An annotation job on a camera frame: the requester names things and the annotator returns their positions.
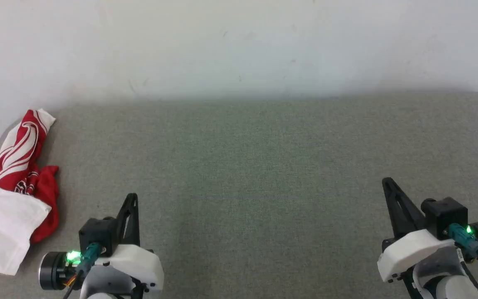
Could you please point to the red and white basketball jersey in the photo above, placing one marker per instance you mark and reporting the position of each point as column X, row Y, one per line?
column 10, row 216

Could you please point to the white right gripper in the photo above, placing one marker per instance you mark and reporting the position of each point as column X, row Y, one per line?
column 413, row 253

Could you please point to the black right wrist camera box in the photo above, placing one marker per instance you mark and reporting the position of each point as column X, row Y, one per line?
column 446, row 216

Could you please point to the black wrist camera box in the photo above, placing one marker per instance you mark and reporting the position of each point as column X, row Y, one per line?
column 96, row 232
column 446, row 216

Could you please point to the grey fabric sofa cushion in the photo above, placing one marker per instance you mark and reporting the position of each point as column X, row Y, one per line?
column 239, row 187

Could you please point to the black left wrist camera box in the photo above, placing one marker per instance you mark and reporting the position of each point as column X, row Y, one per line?
column 96, row 232

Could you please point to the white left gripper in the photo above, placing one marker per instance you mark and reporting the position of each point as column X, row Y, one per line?
column 139, row 263

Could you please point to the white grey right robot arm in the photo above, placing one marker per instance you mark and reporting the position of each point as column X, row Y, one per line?
column 450, row 290

